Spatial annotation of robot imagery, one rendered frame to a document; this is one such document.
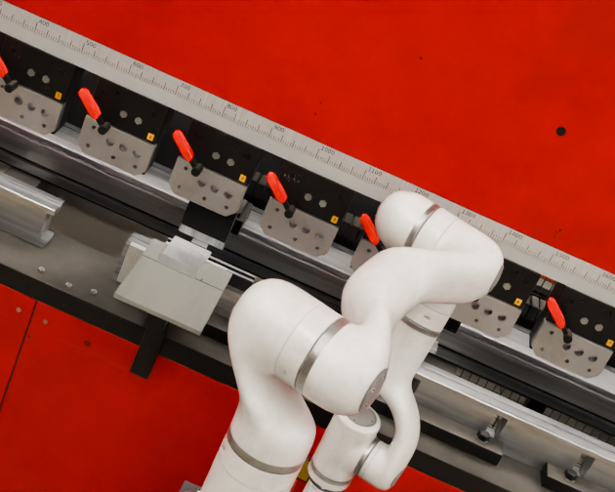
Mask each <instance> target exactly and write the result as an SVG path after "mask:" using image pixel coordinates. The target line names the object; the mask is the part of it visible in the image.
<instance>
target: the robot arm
mask: <svg viewBox="0 0 615 492"><path fill-rule="evenodd" d="M375 217H376V218H375V228H376V231H377V234H378V236H379V238H380V240H381V241H382V243H383V244H384V245H385V246H386V248H387V249H386V250H383V251H381V252H380V253H378V254H376V255H375V256H373V257H372V258H371V259H369V260H368V261H367V262H366V263H364V264H363V265H362V266H361V267H359V268H358V269H357V270H356V271H355V272H354V273H353V274H352V276H351V277H350V278H349V279H348V281H347V283H346V285H345V287H344V290H343V294H342V300H341V311H342V315H340V314H338V313H337V312H335V311H334V310H332V309H331V308H329V307H327V306H326V305H324V304H323V303H321V302H320V301H318V300H317V299H316V298H315V297H313V296H312V295H310V294H309V293H307V292H306V291H304V290H302V289H301V288H299V287H297V286H295V285H294V284H291V283H289V282H287V281H284V280H281V279H274V278H273V279H266V280H262V281H260V282H258V283H255V284H254V285H252V286H250V287H249V288H248V289H247V290H246V291H245V292H244V293H243V294H241V295H240V297H239V299H238V301H237V302H236V304H235V306H234V308H233V309H232V311H231V315H230V318H229V323H228V329H227V340H228V349H229V354H230V359H231V364H232V368H233V372H234V376H235V380H236V383H237V387H238V392H239V403H238V406H237V409H236V412H235V414H234V416H233V419H232V421H231V423H230V426H229V428H228V430H227V432H226V434H225V438H224V440H223V442H222V444H221V446H220V449H219V451H218V453H217V455H216V457H215V460H214V462H213V464H212V466H211V468H210V470H209V472H208V474H207V476H206V478H205V481H204V483H203V485H202V487H201V488H197V489H192V490H188V491H185V492H290V490H291V488H292V486H293V484H294V482H295V480H296V478H297V476H298V474H299V472H300V470H301V468H302V466H303V464H304V462H305V460H306V458H307V456H308V453H309V451H310V449H311V446H312V444H313V442H314V439H315V434H316V427H315V422H314V419H313V418H312V416H311V413H310V411H309V409H308V406H307V404H306V403H305V401H304V399H303V397H302V395H303V396H305V397H306V398H307V399H309V400H310V401H312V402H313V403H315V404H316V405H318V406H319V407H321V408H323V409H324V410H326V411H328V412H331V413H333V414H334V415H333V417H332V419H331V421H330V423H329V425H328V427H327V429H326V431H325V433H324V434H323V436H322V438H321V440H320V442H319V444H318V446H317V448H316V450H315V452H314V454H313V456H312V458H311V460H310V462H309V464H308V467H307V469H308V478H309V480H308V482H307V485H306V487H305V489H304V491H303V492H342V491H343V490H345V489H347V488H348V487H349V485H350V483H351V481H352V479H353V477H354V475H355V474H356V475H357V476H359V477H360V478H362V479H363V480H365V481H366V482H368V483H369V484H371V485H372V486H374V487H376V488H378V489H381V490H388V489H390V488H392V487H393V486H394V484H395V483H396V482H397V481H398V479H399V478H400V476H401V475H402V473H403V472H404V470H405V468H406V466H407V465H408V463H409V461H410V459H411V458H412V456H413V454H414V452H415V450H416V447H417V444H418V441H419V436H420V415H419V410H418V406H417V403H416V399H415V396H414V393H413V391H412V380H413V377H414V375H415V374H416V372H417V370H418V369H419V367H420V366H421V364H422V362H423V361H424V359H425V357H426V356H427V354H428V353H429V351H430V349H431V347H432V345H433V344H434V342H435V341H436V339H437V337H438V336H439V334H440V332H441V331H442V329H443V327H444V326H445V324H446V322H447V321H448V319H449V317H450V316H451V314H452V312H453V311H454V309H455V307H456V305H457V304H465V303H469V302H473V301H476V300H478V299H480V298H482V297H484V296H485V295H487V294H488V293H489V292H491V291H492V290H493V288H494V287H495V285H496V284H497V283H498V281H499V279H500V277H501V274H502V272H503V269H504V258H503V254H502V251H501V249H500V248H499V246H498V245H497V244H496V243H495V242H494V241H493V240H492V239H491V238H490V237H488V236H487V235H485V234H484V233H483V232H481V231H479V230H478V229H476V228H475V227H473V226H472V225H469V224H468V223H466V222H464V221H463V220H461V219H459V218H458V217H456V216H455V215H453V214H451V213H450V212H448V211H447V210H445V209H443V208H442V207H440V206H439V205H437V204H435V203H434V202H432V201H431V200H429V199H427V198H426V197H425V196H423V195H421V194H419V193H416V192H413V191H408V190H400V191H396V192H393V193H391V194H390V195H388V196H386V197H385V198H384V200H383V201H382V202H381V204H380V206H379V207H378V210H377V213H376V216H375ZM378 395H380V396H381V397H382V398H383V399H384V401H385V402H386V403H387V405H388V407H389V409H390V411H391V413H392V416H393V419H394V427H395V432H394V437H393V440H392V442H391V444H390V445H388V444H386V443H384V442H383V441H382V440H380V439H379V438H378V437H377V432H378V431H379V429H380V426H381V421H380V418H379V416H378V414H377V413H376V411H375V410H374V409H372V408H371V407H370V406H371V404H372V403H373V402H374V400H375V399H376V398H377V396H378Z"/></svg>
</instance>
